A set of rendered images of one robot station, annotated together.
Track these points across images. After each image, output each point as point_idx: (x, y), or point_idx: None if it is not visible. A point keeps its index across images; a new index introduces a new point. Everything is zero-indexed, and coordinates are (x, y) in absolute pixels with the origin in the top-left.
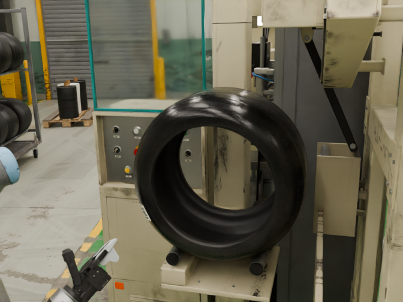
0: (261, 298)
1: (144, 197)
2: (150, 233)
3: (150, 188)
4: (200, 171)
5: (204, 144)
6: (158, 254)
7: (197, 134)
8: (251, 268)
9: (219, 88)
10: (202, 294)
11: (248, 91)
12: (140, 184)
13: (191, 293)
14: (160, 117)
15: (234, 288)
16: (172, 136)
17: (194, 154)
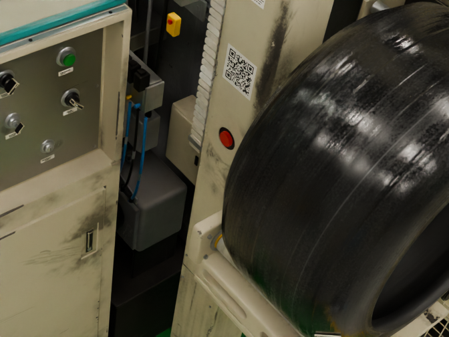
0: (440, 319)
1: (351, 324)
2: (3, 293)
3: (373, 304)
4: (93, 119)
5: (127, 69)
6: (20, 315)
7: (91, 49)
8: (447, 295)
9: (417, 33)
10: (101, 316)
11: (445, 12)
12: (353, 311)
13: (82, 328)
14: (414, 176)
15: (400, 329)
16: (445, 204)
17: (84, 92)
